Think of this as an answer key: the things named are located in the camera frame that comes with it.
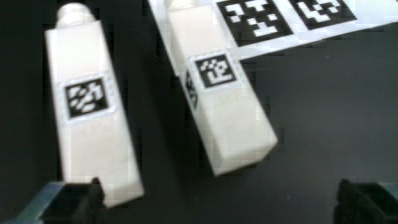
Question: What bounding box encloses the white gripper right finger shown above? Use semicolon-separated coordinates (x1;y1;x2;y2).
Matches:
335;179;398;224

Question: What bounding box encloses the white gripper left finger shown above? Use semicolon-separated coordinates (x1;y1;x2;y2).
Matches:
15;178;104;224

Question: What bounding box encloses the white desk leg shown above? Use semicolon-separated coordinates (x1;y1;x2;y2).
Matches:
164;0;276;175
44;3;143;207

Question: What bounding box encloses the fiducial marker sheet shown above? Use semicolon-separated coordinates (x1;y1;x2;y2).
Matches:
147;0;398;62

